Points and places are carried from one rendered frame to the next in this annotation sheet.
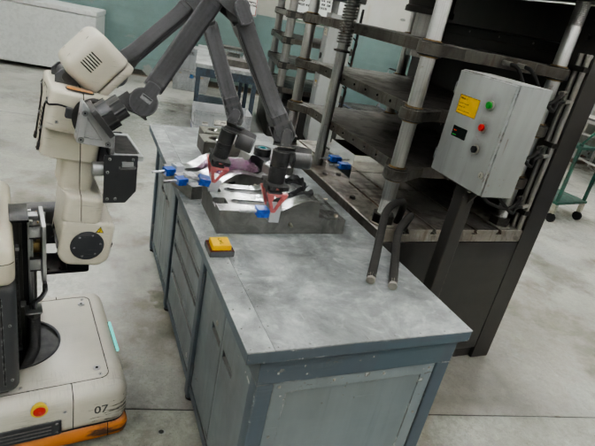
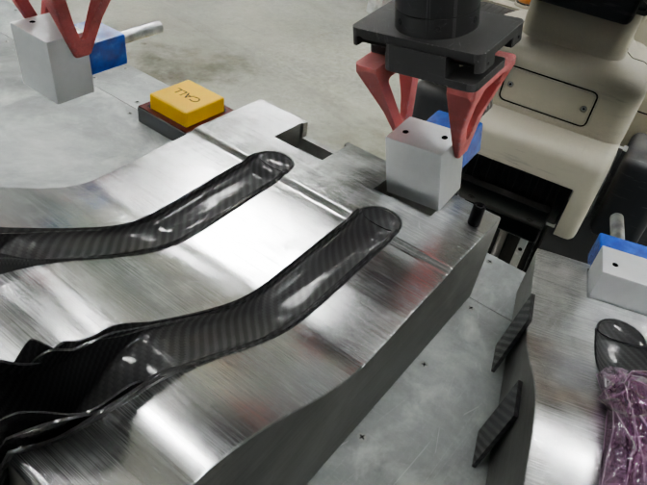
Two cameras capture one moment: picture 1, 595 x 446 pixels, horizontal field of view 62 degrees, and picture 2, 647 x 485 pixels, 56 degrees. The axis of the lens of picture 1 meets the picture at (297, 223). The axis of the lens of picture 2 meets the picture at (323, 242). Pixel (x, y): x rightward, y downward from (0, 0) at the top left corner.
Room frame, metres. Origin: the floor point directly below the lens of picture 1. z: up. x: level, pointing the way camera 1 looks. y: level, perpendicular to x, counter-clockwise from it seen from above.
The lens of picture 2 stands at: (2.05, 0.05, 1.17)
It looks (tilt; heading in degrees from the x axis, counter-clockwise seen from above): 39 degrees down; 148
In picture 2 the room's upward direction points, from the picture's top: 9 degrees clockwise
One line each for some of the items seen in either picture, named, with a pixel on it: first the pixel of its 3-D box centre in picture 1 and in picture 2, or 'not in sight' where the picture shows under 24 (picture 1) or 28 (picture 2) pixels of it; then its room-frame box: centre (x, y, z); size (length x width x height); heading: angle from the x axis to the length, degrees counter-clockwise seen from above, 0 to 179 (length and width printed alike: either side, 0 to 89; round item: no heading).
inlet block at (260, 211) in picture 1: (258, 211); (101, 43); (1.50, 0.13, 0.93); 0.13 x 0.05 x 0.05; 116
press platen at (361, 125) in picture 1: (393, 149); not in sight; (2.68, -0.43, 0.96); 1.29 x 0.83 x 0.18; 26
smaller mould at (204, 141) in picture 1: (219, 145); not in sight; (2.48, 0.48, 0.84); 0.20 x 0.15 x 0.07; 116
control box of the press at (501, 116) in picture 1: (442, 257); not in sight; (1.89, -0.62, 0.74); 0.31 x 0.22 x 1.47; 26
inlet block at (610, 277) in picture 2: (179, 180); (618, 258); (1.82, 0.49, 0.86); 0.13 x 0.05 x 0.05; 134
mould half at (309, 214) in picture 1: (274, 203); (149, 318); (1.77, 0.10, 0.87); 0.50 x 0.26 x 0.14; 116
